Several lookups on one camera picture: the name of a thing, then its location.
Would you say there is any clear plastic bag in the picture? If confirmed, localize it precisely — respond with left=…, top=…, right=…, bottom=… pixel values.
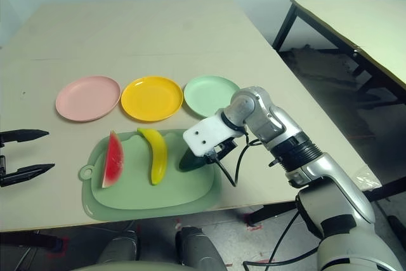
left=354, top=168, right=382, bottom=193

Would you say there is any yellow banana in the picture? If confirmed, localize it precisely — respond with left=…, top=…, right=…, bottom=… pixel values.
left=136, top=127, right=168, bottom=186

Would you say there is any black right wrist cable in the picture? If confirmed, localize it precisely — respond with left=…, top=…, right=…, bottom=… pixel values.
left=209, top=131, right=318, bottom=271

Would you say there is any mint green plate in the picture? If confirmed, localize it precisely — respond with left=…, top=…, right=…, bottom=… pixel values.
left=183, top=75, right=241, bottom=119

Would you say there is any pink plate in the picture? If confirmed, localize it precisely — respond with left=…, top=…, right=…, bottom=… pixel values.
left=55, top=76, right=122, bottom=122

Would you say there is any green cutting board tray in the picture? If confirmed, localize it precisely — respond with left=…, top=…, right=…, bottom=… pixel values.
left=78, top=128, right=223, bottom=222

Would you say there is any red watermelon slice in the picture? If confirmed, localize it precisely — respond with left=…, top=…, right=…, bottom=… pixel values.
left=101, top=129, right=126, bottom=189

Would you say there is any yellow plate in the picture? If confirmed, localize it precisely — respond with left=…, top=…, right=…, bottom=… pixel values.
left=121, top=76, right=184, bottom=123

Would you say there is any grey robot torso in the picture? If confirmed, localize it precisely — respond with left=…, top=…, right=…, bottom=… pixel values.
left=72, top=260, right=179, bottom=271

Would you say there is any dark green avocado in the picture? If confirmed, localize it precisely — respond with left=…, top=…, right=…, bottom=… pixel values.
left=178, top=150, right=209, bottom=172

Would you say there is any grey right robot leg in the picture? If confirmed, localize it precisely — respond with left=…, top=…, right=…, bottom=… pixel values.
left=175, top=225, right=230, bottom=271

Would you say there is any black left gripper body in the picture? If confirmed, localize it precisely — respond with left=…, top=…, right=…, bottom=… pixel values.
left=0, top=143, right=8, bottom=177

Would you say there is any grey robot leg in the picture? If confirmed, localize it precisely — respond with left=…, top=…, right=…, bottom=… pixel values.
left=175, top=225, right=230, bottom=271
left=97, top=229, right=141, bottom=266

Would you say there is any grey left robot leg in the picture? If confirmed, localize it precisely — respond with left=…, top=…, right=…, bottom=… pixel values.
left=97, top=229, right=141, bottom=266

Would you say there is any beige side table black frame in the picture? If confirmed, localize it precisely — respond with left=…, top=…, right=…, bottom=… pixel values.
left=272, top=0, right=406, bottom=107

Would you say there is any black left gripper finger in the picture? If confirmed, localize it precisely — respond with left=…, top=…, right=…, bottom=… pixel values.
left=0, top=163, right=56, bottom=188
left=0, top=129, right=50, bottom=144

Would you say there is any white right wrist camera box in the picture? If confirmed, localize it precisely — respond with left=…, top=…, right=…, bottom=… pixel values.
left=182, top=114, right=244, bottom=158

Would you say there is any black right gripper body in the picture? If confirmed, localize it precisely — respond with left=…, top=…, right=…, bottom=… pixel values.
left=207, top=139, right=238, bottom=161

